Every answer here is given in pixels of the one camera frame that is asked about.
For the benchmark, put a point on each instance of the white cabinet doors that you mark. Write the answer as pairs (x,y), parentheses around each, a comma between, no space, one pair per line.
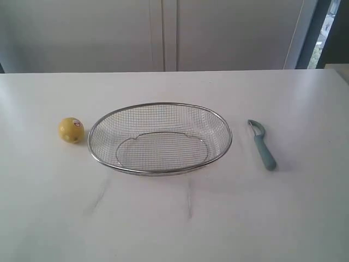
(152,36)

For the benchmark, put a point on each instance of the oval steel mesh basket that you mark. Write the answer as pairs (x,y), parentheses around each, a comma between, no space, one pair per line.
(159,139)

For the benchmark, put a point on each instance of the yellow lemon with sticker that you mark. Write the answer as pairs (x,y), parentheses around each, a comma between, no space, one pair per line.
(71,130)

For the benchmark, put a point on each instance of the teal handled vegetable peeler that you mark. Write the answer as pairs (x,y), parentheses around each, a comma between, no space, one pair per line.
(265,154)

